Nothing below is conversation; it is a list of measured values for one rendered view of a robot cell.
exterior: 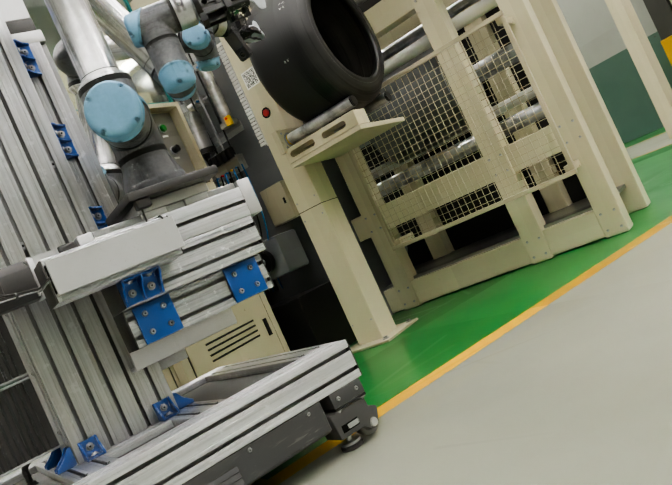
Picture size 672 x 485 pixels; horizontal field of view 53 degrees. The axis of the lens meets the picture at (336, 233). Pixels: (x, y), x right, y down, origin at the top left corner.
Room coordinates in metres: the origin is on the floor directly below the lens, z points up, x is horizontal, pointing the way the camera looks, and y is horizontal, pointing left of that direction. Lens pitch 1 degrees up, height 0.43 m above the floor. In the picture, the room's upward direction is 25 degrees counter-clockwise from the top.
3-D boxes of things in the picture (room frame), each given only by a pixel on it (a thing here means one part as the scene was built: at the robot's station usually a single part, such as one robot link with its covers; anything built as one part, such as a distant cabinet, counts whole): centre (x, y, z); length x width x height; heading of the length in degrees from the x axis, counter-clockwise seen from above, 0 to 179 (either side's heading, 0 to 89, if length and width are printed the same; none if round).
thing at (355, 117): (2.61, -0.12, 0.84); 0.36 x 0.09 x 0.06; 55
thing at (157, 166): (1.58, 0.34, 0.77); 0.15 x 0.15 x 0.10
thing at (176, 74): (1.49, 0.18, 0.94); 0.11 x 0.08 x 0.11; 7
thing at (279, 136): (2.83, -0.06, 0.90); 0.40 x 0.03 x 0.10; 145
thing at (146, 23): (1.47, 0.18, 1.04); 0.11 x 0.08 x 0.09; 97
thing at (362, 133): (2.73, -0.20, 0.80); 0.37 x 0.36 x 0.02; 145
